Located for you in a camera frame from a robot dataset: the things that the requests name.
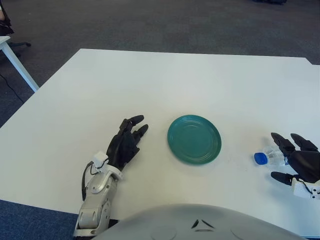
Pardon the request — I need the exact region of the clear bottle with blue cap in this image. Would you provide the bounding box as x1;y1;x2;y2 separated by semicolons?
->
254;144;291;170

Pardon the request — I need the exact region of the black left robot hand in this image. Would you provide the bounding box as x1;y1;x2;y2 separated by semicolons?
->
106;114;149;172

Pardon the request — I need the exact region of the thin black floor cable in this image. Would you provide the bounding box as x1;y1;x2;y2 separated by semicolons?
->
0;74;25;103

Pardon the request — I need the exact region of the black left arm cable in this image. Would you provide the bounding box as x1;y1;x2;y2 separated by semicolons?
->
81;161;106;202

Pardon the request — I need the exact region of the grey robot torso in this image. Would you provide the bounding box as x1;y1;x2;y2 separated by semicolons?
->
91;203;305;240

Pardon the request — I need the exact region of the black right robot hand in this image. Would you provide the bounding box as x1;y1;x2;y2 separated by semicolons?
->
270;132;320;186

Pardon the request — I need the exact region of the black office chair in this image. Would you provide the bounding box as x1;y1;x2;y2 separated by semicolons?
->
0;0;32;58

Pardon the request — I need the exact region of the white desk leg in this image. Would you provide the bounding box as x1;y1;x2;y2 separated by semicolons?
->
0;36;40;93

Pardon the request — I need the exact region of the teal green round plate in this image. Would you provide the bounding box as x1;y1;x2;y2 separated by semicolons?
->
167;114;223;166

